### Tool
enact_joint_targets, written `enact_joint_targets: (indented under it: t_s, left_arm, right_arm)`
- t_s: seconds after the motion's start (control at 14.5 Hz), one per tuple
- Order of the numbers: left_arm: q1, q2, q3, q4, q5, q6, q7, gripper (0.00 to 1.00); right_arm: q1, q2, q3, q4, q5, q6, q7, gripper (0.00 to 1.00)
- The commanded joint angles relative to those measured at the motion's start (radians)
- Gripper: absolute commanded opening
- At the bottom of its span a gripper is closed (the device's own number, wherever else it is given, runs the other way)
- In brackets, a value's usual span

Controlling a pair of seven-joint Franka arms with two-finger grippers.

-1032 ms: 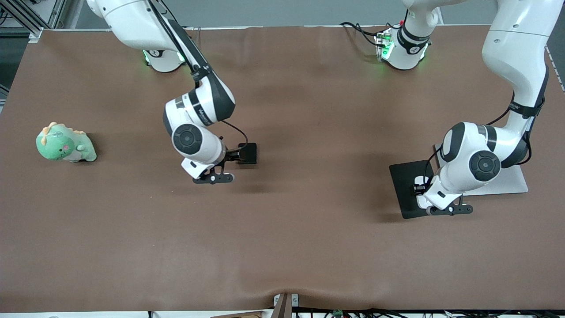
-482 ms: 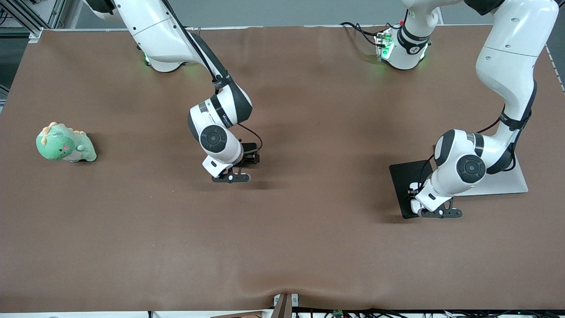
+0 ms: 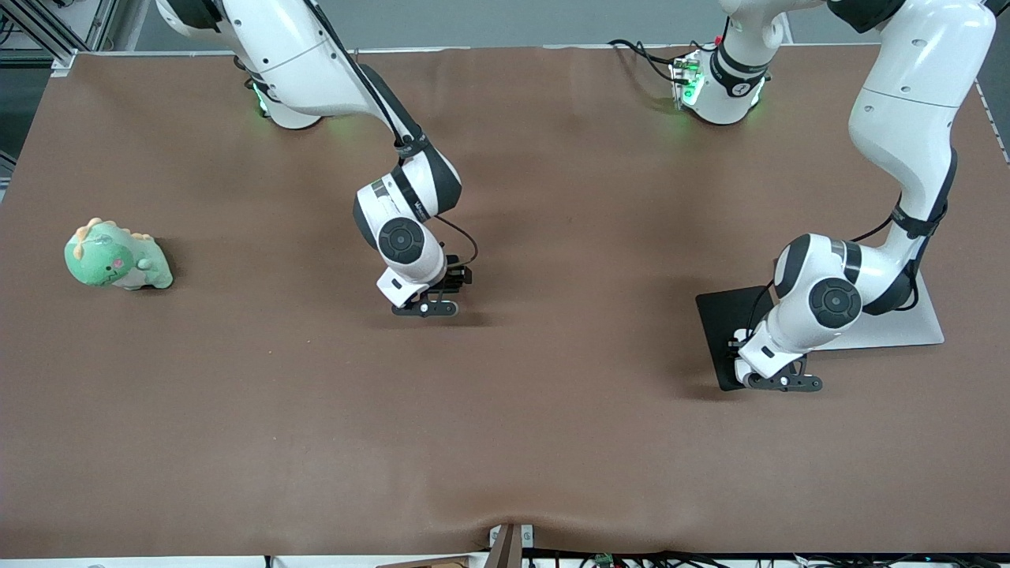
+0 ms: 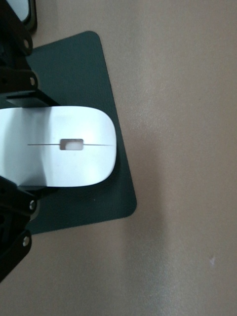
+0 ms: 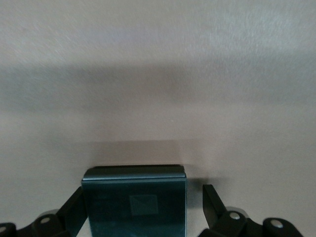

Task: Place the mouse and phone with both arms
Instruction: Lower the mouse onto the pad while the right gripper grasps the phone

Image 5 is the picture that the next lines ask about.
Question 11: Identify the brown table cover cloth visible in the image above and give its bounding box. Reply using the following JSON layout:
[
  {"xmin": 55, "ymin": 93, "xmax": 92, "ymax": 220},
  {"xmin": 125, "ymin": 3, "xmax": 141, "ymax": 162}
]
[{"xmin": 0, "ymin": 0, "xmax": 316, "ymax": 237}]

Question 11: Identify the dark green box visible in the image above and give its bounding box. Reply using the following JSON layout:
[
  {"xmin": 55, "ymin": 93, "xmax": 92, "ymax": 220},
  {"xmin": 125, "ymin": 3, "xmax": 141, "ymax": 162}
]
[{"xmin": 80, "ymin": 164, "xmax": 188, "ymax": 237}]

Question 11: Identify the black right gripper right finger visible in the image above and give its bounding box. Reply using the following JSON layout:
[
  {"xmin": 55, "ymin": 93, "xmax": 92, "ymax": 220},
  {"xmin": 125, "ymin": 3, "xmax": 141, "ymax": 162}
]
[{"xmin": 197, "ymin": 184, "xmax": 303, "ymax": 237}]

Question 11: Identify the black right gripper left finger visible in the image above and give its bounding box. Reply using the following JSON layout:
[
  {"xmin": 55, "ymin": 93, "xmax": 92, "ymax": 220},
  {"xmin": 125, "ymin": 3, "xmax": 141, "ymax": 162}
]
[{"xmin": 0, "ymin": 186, "xmax": 86, "ymax": 237}]

